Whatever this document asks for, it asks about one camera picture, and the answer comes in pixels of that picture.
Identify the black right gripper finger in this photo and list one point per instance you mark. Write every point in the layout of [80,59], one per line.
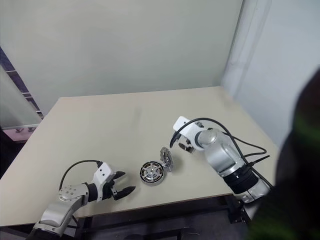
[173,142]
[186,148]

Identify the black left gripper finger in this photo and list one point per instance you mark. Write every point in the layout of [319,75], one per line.
[125,193]
[120,175]

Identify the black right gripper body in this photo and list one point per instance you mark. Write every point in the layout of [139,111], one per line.
[186,141]

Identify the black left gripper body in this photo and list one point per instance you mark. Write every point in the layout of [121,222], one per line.
[110,190]

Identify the grey clutch disc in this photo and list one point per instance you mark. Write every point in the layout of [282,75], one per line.
[166,157]

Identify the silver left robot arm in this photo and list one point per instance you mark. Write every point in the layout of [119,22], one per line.
[70,193]

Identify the silver motor stator base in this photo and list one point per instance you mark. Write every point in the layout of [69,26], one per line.
[160,181]

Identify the pink ledge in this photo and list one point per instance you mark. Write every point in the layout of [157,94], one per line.
[18,136]

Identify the large dark blurred shape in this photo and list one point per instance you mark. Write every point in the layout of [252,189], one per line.
[300,175]

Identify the frosted glass panel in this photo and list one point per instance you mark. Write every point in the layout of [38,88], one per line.
[12,107]

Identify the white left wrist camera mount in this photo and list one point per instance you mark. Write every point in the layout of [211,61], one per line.
[102,172]

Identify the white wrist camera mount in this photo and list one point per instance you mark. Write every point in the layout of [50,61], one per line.
[181,122]
[102,172]

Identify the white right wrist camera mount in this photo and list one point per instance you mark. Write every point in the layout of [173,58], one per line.
[181,122]

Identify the black table frame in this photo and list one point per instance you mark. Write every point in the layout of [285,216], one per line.
[150,215]

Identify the small metal bracket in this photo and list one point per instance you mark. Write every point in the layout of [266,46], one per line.
[31,128]
[20,129]

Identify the purple striped rail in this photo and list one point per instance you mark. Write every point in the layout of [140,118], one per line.
[15,72]

